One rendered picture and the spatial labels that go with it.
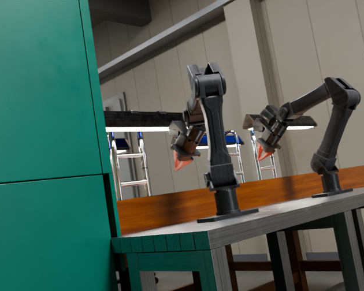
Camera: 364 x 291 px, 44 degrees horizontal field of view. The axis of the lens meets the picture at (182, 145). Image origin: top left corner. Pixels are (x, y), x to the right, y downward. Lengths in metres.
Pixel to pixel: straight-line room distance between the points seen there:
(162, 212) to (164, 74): 3.92
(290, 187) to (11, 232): 1.19
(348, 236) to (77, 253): 0.77
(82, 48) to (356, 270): 1.00
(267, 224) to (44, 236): 0.52
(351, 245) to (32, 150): 0.92
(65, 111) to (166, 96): 4.01
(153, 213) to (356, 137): 2.67
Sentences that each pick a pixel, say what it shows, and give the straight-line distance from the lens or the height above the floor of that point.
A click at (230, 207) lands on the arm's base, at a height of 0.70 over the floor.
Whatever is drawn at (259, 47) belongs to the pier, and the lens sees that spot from 4.18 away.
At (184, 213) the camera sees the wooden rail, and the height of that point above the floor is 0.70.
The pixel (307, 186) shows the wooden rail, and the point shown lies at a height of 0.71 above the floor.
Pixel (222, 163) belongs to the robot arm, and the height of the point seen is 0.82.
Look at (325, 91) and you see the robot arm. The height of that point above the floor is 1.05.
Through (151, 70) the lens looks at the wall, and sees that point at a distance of 5.40.
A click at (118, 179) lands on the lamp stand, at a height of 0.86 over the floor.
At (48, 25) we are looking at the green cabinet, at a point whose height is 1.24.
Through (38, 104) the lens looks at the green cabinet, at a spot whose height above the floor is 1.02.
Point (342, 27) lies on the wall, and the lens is 3.95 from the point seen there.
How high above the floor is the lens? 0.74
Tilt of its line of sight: 7 degrees up
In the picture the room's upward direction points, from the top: 9 degrees counter-clockwise
